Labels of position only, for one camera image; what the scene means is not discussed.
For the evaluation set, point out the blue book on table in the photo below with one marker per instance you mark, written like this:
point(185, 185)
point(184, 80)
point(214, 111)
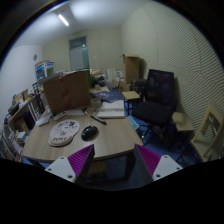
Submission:
point(108, 96)

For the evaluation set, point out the large brown cardboard box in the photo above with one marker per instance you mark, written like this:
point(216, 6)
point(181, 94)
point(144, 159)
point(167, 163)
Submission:
point(67, 92)

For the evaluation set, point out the round patterned mouse pad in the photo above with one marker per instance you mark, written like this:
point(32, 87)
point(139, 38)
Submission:
point(63, 132)

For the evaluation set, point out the tall cardboard box in corner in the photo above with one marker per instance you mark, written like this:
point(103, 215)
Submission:
point(131, 67)

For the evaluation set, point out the black mesh office chair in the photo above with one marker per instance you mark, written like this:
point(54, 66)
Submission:
point(160, 102)

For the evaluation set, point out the small wooden stool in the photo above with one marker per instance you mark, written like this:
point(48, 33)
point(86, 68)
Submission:
point(184, 127)

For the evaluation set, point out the grey door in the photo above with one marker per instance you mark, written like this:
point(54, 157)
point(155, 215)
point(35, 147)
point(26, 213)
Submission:
point(79, 53)

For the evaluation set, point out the small wooden side table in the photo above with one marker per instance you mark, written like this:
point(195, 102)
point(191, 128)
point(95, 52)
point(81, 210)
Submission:
point(130, 96)

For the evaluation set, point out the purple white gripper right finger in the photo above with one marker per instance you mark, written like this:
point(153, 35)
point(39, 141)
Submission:
point(157, 166)

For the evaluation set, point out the light wooden folding chair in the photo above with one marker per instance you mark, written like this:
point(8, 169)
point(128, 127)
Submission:
point(208, 141)

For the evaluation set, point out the black computer mouse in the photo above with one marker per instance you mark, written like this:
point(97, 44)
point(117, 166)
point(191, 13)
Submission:
point(89, 133)

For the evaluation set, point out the ceiling fluorescent light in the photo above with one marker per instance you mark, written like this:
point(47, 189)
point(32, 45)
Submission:
point(63, 20)

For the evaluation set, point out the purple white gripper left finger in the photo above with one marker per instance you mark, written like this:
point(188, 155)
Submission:
point(75, 167)

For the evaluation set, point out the round wall clock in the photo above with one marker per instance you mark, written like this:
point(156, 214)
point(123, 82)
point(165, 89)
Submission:
point(35, 57)

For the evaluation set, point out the black marker pen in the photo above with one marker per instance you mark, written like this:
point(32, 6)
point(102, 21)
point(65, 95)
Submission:
point(99, 120)

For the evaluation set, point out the wooden shelf unit left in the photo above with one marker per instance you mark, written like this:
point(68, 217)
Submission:
point(21, 117)

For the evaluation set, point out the white remote control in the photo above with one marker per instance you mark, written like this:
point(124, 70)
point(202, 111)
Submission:
point(60, 115)

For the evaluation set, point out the blue white product box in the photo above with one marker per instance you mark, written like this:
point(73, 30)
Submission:
point(44, 69)

